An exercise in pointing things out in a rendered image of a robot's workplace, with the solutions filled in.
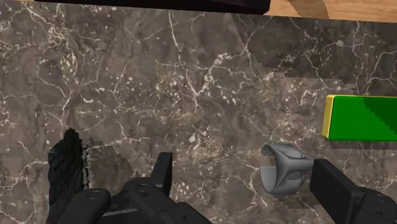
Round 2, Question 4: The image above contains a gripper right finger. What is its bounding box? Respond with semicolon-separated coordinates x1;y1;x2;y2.
309;158;397;224

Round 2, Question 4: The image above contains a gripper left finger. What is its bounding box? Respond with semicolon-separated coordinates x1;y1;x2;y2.
57;151;213;224

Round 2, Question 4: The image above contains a green book with yellow edge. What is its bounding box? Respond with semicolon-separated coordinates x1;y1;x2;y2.
321;94;397;143

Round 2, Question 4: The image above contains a rough black lump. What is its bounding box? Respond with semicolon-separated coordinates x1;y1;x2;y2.
45;127;89;224

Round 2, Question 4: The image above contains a grey curved ring piece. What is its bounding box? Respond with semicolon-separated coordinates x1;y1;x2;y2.
259;143;315;195

